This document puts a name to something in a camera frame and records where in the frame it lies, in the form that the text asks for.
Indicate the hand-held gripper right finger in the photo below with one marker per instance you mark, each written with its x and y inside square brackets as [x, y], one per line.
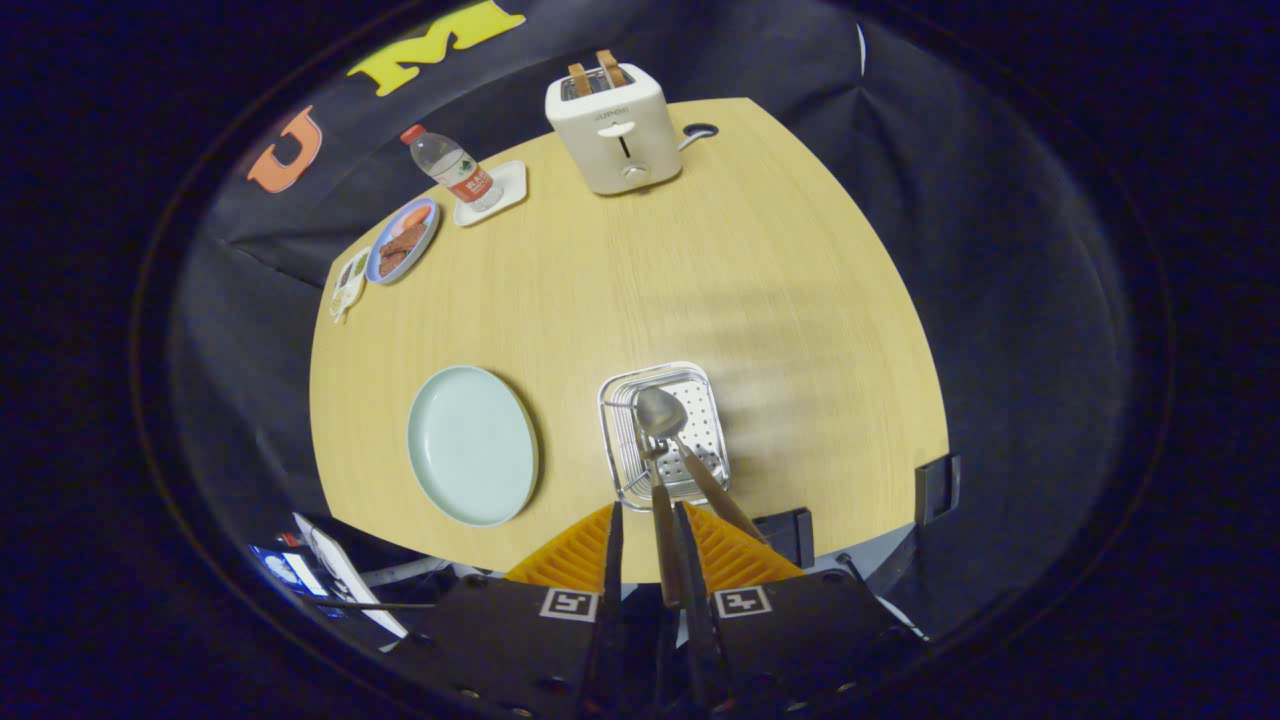
[800, 625]

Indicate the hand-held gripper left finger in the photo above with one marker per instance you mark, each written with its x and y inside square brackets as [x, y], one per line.
[520, 630]

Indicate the silver metal spoon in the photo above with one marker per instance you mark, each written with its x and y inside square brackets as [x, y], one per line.
[660, 410]

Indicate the black table clamp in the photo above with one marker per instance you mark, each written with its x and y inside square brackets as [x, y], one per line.
[938, 490]
[790, 535]

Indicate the white board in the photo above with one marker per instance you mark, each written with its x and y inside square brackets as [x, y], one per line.
[350, 585]

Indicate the pale green plate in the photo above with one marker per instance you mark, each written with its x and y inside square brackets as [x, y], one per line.
[470, 445]

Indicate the blue lit screen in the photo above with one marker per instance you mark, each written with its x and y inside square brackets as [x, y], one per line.
[285, 570]

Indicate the black backdrop cloth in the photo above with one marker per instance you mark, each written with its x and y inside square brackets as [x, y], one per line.
[1000, 300]

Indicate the blue plate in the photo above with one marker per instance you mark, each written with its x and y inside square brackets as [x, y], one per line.
[383, 272]

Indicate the small white sauce tray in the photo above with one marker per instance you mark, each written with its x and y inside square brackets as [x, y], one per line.
[349, 285]

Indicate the brown meat slices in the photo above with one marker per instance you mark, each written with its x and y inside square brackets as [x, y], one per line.
[400, 248]

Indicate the white square coaster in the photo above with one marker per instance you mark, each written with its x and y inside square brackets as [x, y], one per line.
[508, 192]

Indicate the clear plastic water bottle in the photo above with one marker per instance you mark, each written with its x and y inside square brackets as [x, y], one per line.
[452, 168]

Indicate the white toaster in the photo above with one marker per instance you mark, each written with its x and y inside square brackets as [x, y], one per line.
[615, 145]

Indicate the brown toast slice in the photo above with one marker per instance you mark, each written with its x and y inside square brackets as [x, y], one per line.
[611, 68]
[579, 79]

